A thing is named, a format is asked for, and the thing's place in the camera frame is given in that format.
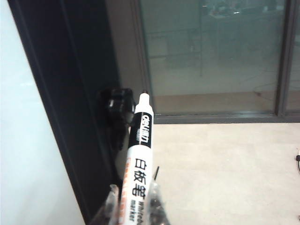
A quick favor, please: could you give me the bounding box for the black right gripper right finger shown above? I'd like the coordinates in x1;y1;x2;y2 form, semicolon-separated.
146;182;174;225

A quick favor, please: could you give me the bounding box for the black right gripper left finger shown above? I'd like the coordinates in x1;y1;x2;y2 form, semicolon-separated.
90;184;120;225

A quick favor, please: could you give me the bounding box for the white black whiteboard marker pen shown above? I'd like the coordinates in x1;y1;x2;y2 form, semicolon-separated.
119;92;155;225

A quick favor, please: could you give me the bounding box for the black pen holder clip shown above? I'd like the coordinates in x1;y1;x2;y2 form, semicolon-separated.
97;87;136;151

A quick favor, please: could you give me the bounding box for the glass partition pane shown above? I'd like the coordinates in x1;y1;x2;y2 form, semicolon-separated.
287;0;300;113
140;0;286;116

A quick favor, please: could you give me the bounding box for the white board with black frame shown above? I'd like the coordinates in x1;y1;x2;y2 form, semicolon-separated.
0;0;88;225

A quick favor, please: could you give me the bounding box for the whiteboard with black frame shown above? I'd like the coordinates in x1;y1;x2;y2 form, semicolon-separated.
8;0;125;225

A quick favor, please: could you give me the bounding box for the white cable with black switch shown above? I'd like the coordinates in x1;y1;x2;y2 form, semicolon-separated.
294;147;300;174

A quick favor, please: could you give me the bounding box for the grey partition frame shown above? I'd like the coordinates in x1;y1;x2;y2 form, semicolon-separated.
131;0;300;124

